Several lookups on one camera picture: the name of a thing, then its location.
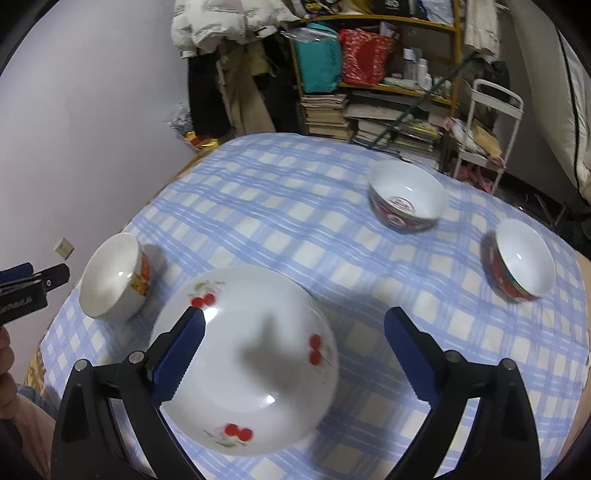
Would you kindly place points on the clear bag yellow contents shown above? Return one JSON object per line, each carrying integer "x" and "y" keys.
{"x": 203, "y": 141}

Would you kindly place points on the white plastic bag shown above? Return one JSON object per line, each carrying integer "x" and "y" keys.
{"x": 436, "y": 11}

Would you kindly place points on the stack of books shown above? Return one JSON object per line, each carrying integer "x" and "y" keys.
{"x": 415, "y": 138}
{"x": 323, "y": 120}

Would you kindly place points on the wall socket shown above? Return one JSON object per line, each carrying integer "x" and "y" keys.
{"x": 63, "y": 248}

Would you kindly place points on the white cherry print plate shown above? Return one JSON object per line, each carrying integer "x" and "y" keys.
{"x": 258, "y": 369}

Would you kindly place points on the black backpack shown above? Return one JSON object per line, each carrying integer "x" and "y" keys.
{"x": 496, "y": 74}

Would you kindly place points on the red patterned bag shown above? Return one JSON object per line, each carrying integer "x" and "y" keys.
{"x": 367, "y": 57}

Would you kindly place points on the beige hanging garment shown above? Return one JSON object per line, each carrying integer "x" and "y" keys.
{"x": 249, "y": 92}

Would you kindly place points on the row of toiletry bottles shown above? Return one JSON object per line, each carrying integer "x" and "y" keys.
{"x": 418, "y": 69}

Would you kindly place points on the white puffer jacket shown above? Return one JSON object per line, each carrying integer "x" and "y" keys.
{"x": 207, "y": 23}

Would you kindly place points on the person's grey-blue clothing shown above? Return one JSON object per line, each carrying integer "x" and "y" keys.
{"x": 34, "y": 398}

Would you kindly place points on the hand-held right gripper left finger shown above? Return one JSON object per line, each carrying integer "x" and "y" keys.
{"x": 180, "y": 355}

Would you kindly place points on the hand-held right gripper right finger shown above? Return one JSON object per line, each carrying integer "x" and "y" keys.
{"x": 411, "y": 355}

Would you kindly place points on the black hanging garment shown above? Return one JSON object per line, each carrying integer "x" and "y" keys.
{"x": 205, "y": 92}
{"x": 284, "y": 92}

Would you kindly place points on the teal bag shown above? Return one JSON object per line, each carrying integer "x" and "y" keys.
{"x": 318, "y": 64}

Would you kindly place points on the white bowl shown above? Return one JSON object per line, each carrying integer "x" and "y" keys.
{"x": 108, "y": 272}

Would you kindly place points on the blue checked tablecloth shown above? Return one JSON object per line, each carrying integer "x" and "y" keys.
{"x": 300, "y": 221}

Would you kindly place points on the black box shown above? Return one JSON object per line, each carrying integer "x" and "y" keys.
{"x": 390, "y": 5}

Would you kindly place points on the wooden shelf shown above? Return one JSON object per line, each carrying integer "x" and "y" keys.
{"x": 369, "y": 18}

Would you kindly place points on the white trolley cart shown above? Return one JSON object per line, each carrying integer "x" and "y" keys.
{"x": 496, "y": 90}

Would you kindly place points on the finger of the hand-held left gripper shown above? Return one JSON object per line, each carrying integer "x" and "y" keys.
{"x": 55, "y": 276}
{"x": 16, "y": 272}

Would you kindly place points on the dark pole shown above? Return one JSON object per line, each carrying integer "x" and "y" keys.
{"x": 415, "y": 110}

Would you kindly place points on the red patterned bowl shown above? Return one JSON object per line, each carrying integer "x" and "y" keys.
{"x": 406, "y": 189}
{"x": 524, "y": 256}

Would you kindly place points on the person's left hand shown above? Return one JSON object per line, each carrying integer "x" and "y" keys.
{"x": 7, "y": 369}

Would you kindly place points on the floral curtain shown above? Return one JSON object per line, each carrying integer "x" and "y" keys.
{"x": 480, "y": 27}

